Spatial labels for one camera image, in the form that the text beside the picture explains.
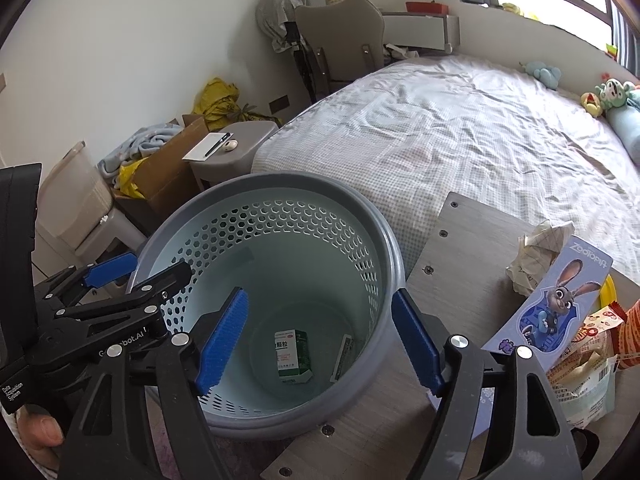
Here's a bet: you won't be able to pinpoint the green white medicine box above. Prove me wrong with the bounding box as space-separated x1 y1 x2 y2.
274 330 314 384

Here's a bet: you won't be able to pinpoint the purple rabbit cartoon box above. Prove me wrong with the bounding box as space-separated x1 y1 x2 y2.
466 234 614 441

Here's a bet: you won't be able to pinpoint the grey perforated trash basket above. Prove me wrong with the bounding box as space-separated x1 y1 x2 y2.
130 172 405 440

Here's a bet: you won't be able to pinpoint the person's left hand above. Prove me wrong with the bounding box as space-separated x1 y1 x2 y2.
16 408 64 470

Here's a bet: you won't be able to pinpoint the translucent plastic storage bin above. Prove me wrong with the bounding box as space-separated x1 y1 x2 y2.
38 141 113 250

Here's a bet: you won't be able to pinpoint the cardboard box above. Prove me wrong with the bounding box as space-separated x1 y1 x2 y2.
112 115 209 220

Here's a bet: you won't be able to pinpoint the light blue blanket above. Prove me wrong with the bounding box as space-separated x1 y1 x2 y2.
98 124 183 180

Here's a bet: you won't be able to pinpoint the crumpled white paper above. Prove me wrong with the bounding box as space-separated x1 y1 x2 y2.
506 220 575 297

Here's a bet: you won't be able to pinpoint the red beige snack wrapper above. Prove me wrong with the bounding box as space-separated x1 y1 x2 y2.
547 301 627 402

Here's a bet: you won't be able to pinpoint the white notebook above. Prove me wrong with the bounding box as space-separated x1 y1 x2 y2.
182 132 233 162

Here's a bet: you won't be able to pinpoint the grey plastic stool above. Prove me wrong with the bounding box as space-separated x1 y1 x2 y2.
188 120 279 191

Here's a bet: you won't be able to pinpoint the light blue plastic pouch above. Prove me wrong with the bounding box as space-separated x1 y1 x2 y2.
552 354 617 429

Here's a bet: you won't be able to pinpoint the yellow plastic lid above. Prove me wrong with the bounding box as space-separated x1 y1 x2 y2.
599 274 617 308

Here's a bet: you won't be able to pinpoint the yellow bag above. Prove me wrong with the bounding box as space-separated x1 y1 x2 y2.
192 77 268 132

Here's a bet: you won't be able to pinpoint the red white paper cup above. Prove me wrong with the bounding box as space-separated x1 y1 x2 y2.
612 302 640 370

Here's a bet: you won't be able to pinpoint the bed with white sheet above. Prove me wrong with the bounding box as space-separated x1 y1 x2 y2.
253 55 639 278

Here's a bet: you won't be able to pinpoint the yellow red plush toy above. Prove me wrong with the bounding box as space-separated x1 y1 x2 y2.
580 92 604 118

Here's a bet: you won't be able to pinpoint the light blue plush toy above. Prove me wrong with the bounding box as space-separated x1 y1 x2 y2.
520 61 562 90

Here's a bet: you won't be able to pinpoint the grey clothing on chair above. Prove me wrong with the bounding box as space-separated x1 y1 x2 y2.
255 0 326 53

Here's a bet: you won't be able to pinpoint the grey desk drawer unit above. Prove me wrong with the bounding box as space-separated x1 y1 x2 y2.
383 12 460 54

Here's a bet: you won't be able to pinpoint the green plush toy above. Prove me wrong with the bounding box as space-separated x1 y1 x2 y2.
594 78 637 112

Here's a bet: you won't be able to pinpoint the grey chair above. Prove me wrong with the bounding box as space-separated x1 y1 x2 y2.
284 0 385 103

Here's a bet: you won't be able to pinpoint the red box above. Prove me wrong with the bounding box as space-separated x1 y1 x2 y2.
405 1 449 15

